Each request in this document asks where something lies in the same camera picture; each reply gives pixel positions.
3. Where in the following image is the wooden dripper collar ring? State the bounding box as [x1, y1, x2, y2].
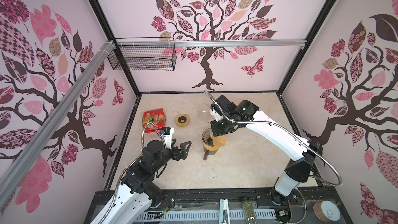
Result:
[203, 142, 223, 152]

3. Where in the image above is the clear ribbed glass dripper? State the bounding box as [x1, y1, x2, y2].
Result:
[202, 128, 214, 147]

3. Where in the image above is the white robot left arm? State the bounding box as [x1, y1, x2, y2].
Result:
[91, 139, 192, 224]

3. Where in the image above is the red gummy candy bag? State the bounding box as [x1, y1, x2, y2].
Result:
[142, 108, 166, 131]

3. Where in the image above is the green herb filled jar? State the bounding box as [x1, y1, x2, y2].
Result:
[241, 198, 258, 224]

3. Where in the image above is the brown tape roll white disc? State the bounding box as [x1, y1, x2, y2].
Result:
[313, 201, 341, 222]

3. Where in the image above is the smoked glass carafe wooden handle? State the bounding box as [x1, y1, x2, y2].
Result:
[203, 148, 219, 161]

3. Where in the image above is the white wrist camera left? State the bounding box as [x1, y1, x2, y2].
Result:
[160, 127, 174, 149]

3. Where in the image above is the small wooden ring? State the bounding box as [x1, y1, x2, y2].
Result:
[175, 113, 191, 128]

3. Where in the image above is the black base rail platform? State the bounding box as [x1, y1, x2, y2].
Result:
[83, 186, 353, 224]

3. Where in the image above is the white centre bracket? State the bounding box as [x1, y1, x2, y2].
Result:
[218, 199, 230, 224]

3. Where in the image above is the black wire mesh basket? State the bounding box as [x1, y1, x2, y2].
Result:
[108, 37, 177, 71]

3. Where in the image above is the white slotted cable duct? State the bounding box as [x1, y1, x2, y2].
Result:
[133, 209, 276, 224]

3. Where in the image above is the aluminium side rail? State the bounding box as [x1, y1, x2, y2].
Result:
[1, 40, 115, 207]

